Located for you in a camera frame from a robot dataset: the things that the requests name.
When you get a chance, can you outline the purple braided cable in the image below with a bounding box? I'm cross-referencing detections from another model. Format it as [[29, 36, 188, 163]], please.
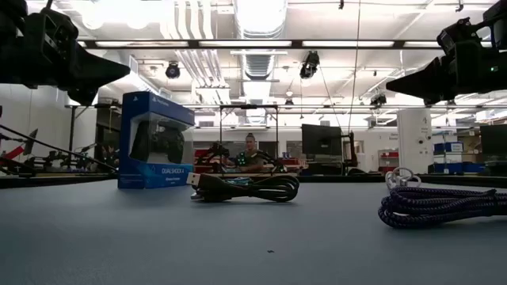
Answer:
[[377, 185, 507, 230]]

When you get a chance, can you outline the black USB cable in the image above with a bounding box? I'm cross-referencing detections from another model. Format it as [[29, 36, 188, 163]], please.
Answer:
[[185, 172, 301, 203]]

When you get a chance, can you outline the black background frame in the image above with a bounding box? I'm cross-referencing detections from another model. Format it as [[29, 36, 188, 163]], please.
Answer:
[[219, 104, 280, 176]]

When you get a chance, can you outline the clear plastic bag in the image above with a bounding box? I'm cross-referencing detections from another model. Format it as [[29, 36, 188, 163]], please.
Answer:
[[384, 166, 423, 190]]

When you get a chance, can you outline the blue PlayStation controller box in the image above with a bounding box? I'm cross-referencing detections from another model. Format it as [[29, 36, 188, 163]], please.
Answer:
[[117, 91, 196, 190]]

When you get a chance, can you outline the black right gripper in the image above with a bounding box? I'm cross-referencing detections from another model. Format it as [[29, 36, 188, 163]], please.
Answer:
[[386, 37, 507, 107]]

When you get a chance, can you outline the person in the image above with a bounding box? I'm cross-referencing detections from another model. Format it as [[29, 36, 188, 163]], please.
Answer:
[[232, 133, 267, 173]]

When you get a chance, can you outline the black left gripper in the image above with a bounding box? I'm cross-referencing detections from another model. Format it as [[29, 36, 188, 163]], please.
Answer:
[[0, 23, 132, 106]]

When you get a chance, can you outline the blue storage bin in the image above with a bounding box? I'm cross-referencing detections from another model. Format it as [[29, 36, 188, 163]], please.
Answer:
[[433, 141, 465, 154]]

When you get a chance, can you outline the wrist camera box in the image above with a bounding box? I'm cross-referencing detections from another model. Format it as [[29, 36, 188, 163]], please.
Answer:
[[23, 6, 79, 53], [436, 17, 494, 56]]

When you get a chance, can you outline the black overhead frame bar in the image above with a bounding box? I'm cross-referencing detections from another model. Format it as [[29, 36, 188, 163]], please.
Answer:
[[77, 39, 507, 50]]

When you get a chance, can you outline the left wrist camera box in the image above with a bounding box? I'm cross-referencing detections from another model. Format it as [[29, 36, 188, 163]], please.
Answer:
[[23, 6, 79, 53]]

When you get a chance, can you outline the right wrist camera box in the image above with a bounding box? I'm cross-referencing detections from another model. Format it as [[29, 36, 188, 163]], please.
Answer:
[[436, 17, 494, 56]]

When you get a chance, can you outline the black monitor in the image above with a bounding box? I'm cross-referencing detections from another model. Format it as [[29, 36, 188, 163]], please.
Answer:
[[300, 123, 344, 158], [479, 123, 507, 156]]

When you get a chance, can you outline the white pillar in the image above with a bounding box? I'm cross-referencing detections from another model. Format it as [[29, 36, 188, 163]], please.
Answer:
[[396, 108, 434, 175]]

